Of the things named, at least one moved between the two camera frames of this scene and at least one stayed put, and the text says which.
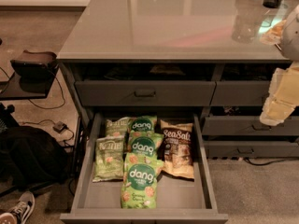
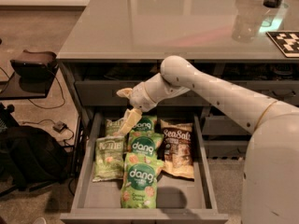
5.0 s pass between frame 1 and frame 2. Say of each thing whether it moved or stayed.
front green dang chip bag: stayed
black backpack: stayed
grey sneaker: moved
